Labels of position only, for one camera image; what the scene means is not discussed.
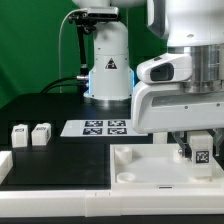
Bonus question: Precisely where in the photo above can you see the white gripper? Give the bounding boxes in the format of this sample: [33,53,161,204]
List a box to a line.
[131,53,224,156]

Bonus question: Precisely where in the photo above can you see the white square table top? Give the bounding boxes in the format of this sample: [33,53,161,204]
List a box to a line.
[110,144,224,190]

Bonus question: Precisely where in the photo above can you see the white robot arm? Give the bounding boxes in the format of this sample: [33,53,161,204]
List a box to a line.
[72,0,224,134]

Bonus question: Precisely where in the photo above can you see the white sheet with markers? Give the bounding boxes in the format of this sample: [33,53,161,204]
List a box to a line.
[61,119,138,137]

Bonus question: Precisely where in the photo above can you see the white U-shaped obstacle fence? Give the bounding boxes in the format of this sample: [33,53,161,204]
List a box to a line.
[0,147,224,218]

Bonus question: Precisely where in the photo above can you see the black cables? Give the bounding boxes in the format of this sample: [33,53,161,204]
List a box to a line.
[40,75,90,94]

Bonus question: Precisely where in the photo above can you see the black camera on stand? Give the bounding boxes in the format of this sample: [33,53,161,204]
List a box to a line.
[68,7,121,92]

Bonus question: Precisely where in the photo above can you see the grey camera cable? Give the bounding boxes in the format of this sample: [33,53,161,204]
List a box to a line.
[58,9,88,94]

